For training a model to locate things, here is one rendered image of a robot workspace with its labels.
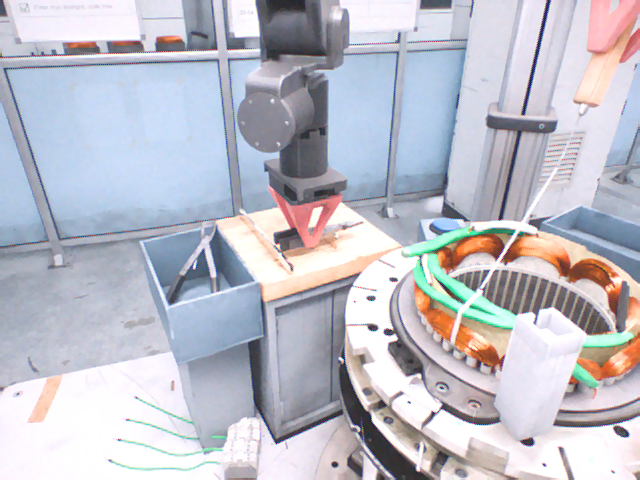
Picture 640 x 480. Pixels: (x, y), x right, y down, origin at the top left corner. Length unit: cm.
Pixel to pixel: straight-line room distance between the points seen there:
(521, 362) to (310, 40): 34
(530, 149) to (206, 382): 63
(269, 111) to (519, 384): 30
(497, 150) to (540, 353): 59
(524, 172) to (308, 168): 47
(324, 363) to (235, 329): 17
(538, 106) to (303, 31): 49
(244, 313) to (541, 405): 34
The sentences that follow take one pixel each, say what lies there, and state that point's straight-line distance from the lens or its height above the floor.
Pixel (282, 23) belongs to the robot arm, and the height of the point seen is 134.
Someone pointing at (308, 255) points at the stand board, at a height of 106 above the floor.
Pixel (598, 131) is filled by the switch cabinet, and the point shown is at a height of 62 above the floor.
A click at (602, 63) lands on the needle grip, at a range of 38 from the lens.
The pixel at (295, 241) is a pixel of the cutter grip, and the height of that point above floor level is 109.
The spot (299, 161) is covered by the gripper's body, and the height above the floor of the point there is 120.
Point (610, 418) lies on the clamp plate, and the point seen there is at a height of 110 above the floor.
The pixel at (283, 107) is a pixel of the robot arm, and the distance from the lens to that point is 43.
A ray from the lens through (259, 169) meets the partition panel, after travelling 272.
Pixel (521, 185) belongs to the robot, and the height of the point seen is 106.
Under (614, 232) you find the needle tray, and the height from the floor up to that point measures 104.
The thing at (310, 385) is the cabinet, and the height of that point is 86.
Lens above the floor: 137
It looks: 30 degrees down
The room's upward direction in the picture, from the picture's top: straight up
